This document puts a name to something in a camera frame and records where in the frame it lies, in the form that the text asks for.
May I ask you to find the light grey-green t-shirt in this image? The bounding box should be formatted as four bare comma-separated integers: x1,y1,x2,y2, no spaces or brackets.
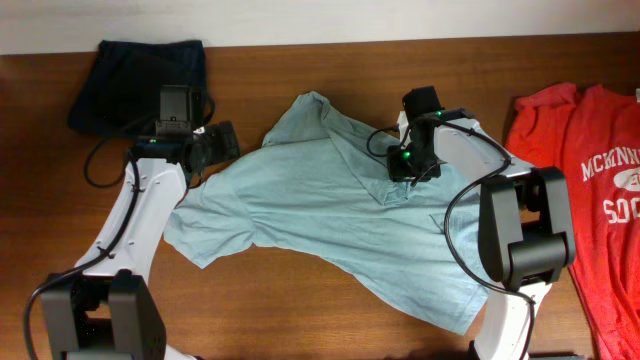
164,92,487,334

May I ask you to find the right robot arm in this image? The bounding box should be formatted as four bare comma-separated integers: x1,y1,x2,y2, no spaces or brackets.
386,86,576,360

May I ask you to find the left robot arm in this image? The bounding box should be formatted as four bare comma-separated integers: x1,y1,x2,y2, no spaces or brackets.
27,85,240,360

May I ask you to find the folded navy blue garment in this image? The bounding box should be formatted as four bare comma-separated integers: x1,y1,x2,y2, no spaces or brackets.
67,40,206,135

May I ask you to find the red printed t-shirt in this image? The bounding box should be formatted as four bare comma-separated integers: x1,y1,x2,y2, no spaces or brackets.
506,83,639,359

